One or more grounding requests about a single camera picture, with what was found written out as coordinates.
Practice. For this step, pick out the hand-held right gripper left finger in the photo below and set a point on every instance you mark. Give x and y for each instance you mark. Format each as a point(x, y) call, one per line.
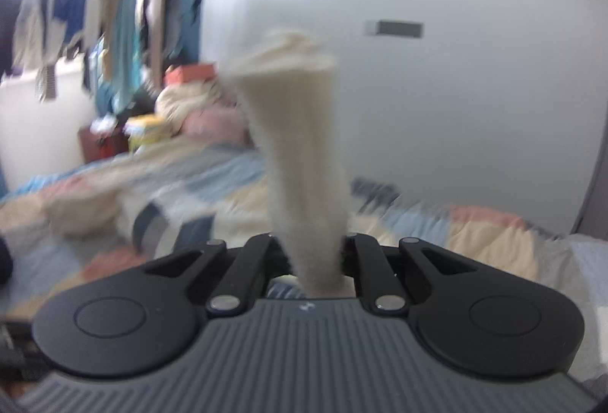
point(251, 265)

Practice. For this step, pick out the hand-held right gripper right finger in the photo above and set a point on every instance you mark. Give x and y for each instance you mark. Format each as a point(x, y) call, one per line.
point(368, 265)

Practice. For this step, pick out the row of hanging clothes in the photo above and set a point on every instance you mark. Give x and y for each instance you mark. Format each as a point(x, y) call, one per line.
point(118, 14)

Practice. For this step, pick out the patchwork quilt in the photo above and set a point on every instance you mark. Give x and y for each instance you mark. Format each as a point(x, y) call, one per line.
point(475, 242)

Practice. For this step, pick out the pink pillow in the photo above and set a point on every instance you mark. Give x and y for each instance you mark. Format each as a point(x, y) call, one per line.
point(216, 125)

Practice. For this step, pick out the stack of yellow folded cloths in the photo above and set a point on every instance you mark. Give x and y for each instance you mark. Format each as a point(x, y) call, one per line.
point(145, 133)

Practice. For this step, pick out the cream blanket pile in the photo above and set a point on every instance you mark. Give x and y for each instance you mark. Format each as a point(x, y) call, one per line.
point(190, 102)

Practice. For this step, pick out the dark red nightstand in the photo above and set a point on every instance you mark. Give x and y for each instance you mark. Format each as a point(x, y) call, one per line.
point(102, 144)

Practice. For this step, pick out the orange box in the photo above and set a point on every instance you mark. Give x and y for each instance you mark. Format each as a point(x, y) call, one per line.
point(190, 73)

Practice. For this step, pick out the grey door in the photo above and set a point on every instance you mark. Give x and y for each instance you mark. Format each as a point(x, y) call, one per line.
point(593, 194)

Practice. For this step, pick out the grey wall switch box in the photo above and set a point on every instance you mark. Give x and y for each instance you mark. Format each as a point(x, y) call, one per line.
point(394, 29)

